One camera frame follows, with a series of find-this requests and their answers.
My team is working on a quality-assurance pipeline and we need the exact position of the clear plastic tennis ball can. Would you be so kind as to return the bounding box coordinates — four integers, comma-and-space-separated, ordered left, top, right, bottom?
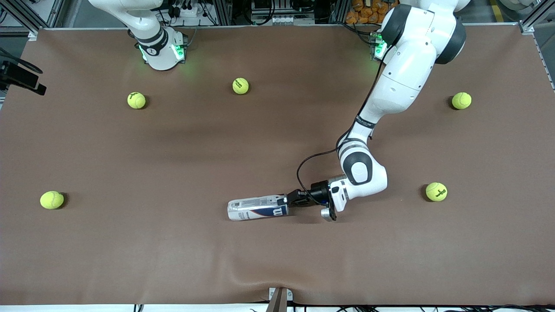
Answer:
227, 195, 290, 221

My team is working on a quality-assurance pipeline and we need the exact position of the brown table cover mat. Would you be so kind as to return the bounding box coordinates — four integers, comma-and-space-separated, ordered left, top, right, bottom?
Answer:
0, 25, 555, 306

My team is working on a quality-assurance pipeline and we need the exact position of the small grey base connector box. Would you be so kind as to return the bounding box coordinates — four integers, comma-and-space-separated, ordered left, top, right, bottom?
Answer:
173, 36, 188, 62
369, 31, 388, 61

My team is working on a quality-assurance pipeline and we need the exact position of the white power strip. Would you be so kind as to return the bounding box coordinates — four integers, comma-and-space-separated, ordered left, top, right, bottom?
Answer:
268, 15, 316, 26
170, 2, 204, 18

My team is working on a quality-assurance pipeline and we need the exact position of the orange packets pile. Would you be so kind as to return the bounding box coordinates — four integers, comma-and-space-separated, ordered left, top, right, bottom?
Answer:
346, 0, 397, 25

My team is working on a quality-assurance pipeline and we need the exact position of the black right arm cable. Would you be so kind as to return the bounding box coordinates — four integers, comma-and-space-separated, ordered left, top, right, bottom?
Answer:
0, 47, 44, 75

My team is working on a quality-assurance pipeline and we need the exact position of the metal table clamp bracket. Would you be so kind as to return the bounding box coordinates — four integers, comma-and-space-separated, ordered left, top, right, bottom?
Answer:
268, 287, 294, 312

